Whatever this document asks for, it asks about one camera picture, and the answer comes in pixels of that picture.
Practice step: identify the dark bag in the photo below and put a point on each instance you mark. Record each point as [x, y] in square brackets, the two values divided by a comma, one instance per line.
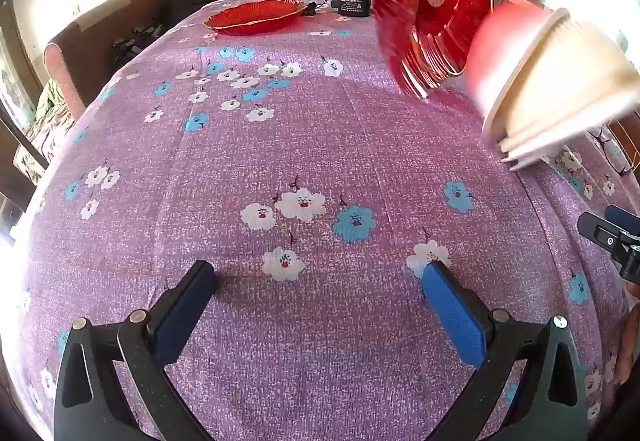
[132, 41]

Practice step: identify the brown armchair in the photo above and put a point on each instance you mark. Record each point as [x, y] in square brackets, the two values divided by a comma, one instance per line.
[85, 46]

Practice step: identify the cream plastic bowl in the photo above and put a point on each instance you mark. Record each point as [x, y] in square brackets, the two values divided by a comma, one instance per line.
[590, 66]
[505, 51]

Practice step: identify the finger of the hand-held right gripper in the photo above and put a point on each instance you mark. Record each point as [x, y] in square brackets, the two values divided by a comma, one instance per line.
[602, 233]
[625, 218]

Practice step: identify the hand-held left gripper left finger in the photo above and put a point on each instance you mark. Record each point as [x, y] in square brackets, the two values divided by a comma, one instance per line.
[182, 316]

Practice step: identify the dark wooden chair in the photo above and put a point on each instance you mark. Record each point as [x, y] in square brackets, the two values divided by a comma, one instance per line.
[22, 138]

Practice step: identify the patterned cushion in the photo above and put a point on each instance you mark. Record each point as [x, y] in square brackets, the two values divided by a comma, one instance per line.
[45, 136]

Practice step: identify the red plate with white centre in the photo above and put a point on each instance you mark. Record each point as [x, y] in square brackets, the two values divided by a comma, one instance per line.
[250, 16]

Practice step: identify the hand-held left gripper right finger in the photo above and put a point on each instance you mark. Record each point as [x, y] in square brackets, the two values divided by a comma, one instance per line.
[452, 316]

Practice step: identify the eyeglasses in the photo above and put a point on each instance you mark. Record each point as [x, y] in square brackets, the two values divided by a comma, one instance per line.
[607, 143]

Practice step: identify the purple floral tablecloth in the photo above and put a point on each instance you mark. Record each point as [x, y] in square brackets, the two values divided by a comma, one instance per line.
[300, 146]

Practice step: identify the green cloth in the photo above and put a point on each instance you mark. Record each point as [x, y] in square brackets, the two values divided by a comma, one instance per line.
[47, 96]

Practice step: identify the person's right hand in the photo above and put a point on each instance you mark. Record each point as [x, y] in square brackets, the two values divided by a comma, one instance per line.
[627, 351]

